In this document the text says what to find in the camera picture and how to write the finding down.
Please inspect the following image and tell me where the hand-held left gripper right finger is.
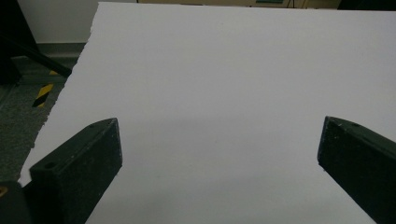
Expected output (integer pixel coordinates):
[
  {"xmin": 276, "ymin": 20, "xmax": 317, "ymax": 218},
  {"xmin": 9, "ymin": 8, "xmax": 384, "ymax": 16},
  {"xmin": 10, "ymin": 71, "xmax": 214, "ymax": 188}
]
[{"xmin": 317, "ymin": 116, "xmax": 396, "ymax": 224}]

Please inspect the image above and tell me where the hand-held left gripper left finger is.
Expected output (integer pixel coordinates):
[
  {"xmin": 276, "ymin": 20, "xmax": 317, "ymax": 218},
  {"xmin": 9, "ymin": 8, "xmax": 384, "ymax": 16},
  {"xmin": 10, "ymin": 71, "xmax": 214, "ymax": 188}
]
[{"xmin": 23, "ymin": 117, "xmax": 123, "ymax": 224}]

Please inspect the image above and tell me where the yellow black striped floor tape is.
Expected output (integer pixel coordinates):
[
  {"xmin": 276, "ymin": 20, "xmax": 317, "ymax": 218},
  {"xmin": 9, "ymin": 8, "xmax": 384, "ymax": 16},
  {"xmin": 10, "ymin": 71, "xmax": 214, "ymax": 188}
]
[{"xmin": 31, "ymin": 70, "xmax": 60, "ymax": 108}]

